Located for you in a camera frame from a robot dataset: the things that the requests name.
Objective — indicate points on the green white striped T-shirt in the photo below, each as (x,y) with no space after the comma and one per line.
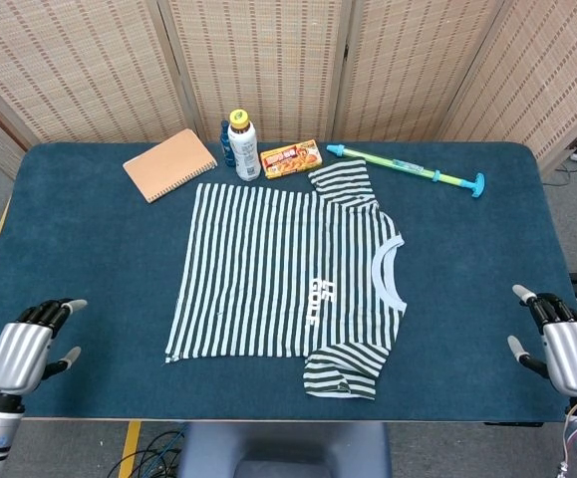
(268,274)

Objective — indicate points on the yellow curry box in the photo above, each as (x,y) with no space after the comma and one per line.
(290,159)

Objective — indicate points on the tan spiral notebook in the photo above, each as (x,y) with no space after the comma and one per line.
(168,164)

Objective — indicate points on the blue padded robot base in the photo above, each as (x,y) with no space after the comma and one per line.
(283,448)

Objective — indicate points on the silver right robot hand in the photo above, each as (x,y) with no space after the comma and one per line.
(574,356)

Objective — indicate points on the white bottle yellow cap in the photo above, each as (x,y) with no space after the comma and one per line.
(244,152)

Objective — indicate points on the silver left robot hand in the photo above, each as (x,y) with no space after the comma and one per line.
(16,358)

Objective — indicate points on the blue felt table cover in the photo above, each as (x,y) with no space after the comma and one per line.
(93,249)

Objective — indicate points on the small blue bottle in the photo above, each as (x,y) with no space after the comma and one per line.
(225,147)

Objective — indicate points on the green blue water gun toy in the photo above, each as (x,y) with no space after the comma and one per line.
(392,163)

